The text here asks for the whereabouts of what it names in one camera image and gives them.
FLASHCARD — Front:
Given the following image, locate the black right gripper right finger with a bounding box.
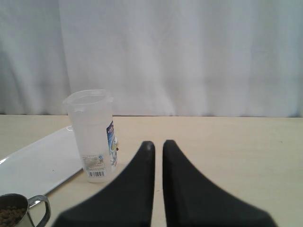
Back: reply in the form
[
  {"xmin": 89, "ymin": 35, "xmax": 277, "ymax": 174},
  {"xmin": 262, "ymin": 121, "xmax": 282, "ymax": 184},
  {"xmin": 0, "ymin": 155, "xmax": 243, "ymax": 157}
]
[{"xmin": 162, "ymin": 140, "xmax": 277, "ymax": 227}]

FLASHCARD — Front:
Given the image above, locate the clear plastic container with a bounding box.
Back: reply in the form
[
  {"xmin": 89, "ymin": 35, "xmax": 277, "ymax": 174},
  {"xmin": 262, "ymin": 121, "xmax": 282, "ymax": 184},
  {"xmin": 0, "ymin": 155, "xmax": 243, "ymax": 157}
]
[{"xmin": 63, "ymin": 89, "xmax": 117, "ymax": 183}]

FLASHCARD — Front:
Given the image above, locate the white curtain backdrop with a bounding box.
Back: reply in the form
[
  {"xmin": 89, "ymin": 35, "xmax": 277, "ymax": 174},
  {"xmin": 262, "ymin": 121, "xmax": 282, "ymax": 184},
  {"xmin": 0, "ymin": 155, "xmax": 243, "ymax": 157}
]
[{"xmin": 0, "ymin": 0, "xmax": 303, "ymax": 117}]

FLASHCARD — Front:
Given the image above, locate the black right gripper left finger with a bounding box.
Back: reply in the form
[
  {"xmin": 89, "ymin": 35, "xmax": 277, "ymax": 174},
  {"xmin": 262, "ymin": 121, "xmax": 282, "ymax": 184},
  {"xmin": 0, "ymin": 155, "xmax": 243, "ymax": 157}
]
[{"xmin": 53, "ymin": 141, "xmax": 155, "ymax": 227}]

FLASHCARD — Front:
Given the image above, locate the steel mug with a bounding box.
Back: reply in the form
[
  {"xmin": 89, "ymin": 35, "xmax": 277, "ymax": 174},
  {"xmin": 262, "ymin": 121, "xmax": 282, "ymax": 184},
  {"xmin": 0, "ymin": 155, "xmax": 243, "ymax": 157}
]
[{"xmin": 0, "ymin": 193, "xmax": 51, "ymax": 227}]

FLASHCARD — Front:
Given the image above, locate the white plastic tray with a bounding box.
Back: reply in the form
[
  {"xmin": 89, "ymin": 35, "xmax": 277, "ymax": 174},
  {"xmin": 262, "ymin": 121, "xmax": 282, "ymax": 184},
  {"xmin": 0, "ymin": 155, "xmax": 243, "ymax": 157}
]
[{"xmin": 0, "ymin": 126, "xmax": 82, "ymax": 198}]

